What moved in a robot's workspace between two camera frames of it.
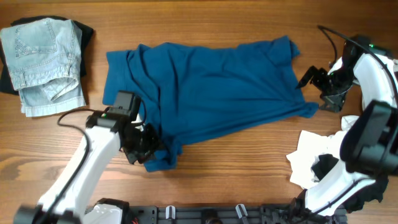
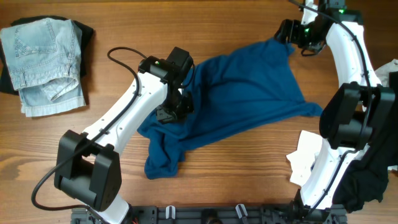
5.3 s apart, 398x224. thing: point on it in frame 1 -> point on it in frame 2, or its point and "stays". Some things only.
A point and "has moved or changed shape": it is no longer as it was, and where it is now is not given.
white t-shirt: x=312 y=146 stays
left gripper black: x=154 y=143 -> x=188 y=108
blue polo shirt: x=183 y=88 has moved or changed shape
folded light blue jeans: x=44 y=60 stays
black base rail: x=227 y=214 stays
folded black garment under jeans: x=6 y=86 stays
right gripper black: x=335 y=101 -> x=295 y=25
